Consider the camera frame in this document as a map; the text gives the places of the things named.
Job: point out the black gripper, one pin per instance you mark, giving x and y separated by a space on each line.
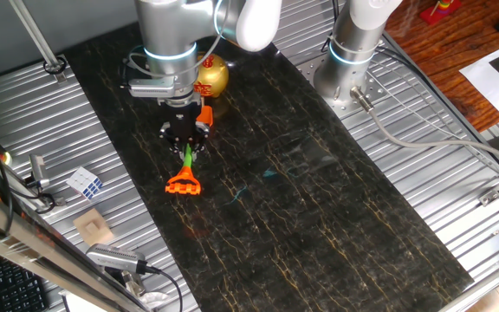
185 123

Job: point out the orange toy shovel green shaft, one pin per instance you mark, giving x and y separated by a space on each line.
187 157

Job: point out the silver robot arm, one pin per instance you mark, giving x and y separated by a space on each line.
167 30

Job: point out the golden piggy bank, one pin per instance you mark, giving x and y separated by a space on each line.
215 78

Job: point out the rubiks cube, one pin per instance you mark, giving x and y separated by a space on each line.
85 184

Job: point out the wooden house shaped block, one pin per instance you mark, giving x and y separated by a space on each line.
93 227

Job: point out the black marble pattern mat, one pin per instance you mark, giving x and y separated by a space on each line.
319 216

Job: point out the crumpled white tissue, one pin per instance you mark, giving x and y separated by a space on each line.
154 299

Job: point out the aluminium pole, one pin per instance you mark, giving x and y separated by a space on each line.
37 39

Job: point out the black keyboard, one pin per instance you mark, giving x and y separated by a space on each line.
7 286

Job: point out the red stacking toy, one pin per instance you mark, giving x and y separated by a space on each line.
438 13

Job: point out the white paper with marker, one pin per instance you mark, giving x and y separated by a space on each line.
492 82

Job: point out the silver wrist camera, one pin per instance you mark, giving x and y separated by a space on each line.
150 88

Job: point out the large silver camera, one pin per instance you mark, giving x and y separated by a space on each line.
115 258

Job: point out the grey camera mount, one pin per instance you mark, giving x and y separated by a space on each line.
59 201

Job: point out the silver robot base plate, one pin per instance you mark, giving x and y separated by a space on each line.
314 65

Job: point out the small silver camera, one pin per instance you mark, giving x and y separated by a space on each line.
38 169

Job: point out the metal frame beam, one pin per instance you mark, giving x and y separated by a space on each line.
37 247

